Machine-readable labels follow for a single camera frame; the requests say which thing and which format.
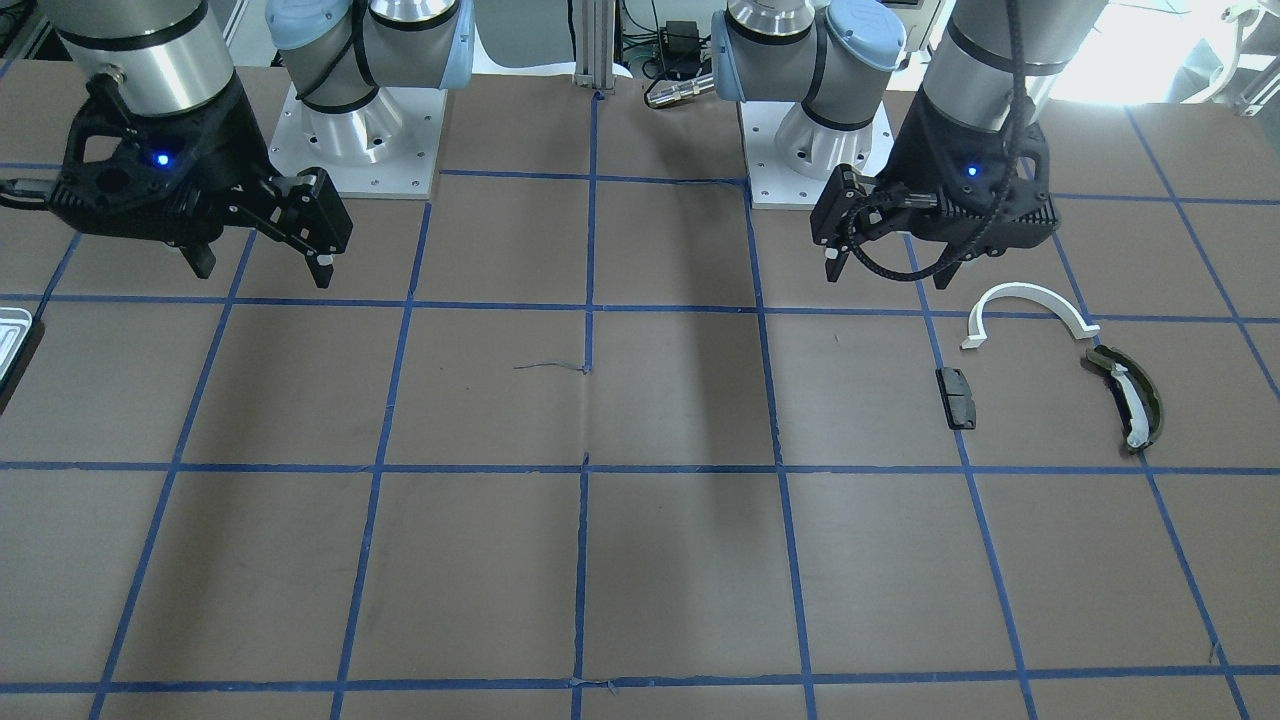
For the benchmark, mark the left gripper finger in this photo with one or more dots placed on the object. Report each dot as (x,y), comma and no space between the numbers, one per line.
(843,194)

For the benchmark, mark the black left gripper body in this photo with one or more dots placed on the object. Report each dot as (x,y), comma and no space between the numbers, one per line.
(922,150)

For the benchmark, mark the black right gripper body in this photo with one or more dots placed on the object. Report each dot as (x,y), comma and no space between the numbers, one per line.
(222,143)

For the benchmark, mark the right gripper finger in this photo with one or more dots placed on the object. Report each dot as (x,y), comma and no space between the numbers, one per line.
(199,256)
(313,220)

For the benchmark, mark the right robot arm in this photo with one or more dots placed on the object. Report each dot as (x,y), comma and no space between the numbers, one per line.
(171,56)

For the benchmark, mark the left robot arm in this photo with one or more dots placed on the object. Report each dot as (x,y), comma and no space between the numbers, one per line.
(993,71)

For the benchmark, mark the silver metal tray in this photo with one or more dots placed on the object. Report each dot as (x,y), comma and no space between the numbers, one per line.
(17,325)

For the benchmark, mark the silver cylindrical connector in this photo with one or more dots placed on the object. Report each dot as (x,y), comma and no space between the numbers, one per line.
(663,94)

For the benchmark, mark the black brake pad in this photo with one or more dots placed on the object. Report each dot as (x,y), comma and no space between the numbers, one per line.
(957,398)

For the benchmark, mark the black electronics box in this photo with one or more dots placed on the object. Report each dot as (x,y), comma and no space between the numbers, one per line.
(679,42)

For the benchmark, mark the green curved brake shoe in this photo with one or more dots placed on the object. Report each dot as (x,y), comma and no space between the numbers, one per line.
(1137,398)

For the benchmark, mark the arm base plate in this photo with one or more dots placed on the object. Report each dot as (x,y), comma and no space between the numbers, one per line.
(790,157)
(387,150)

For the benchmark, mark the aluminium frame post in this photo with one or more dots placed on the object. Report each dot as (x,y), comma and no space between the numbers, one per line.
(594,33)

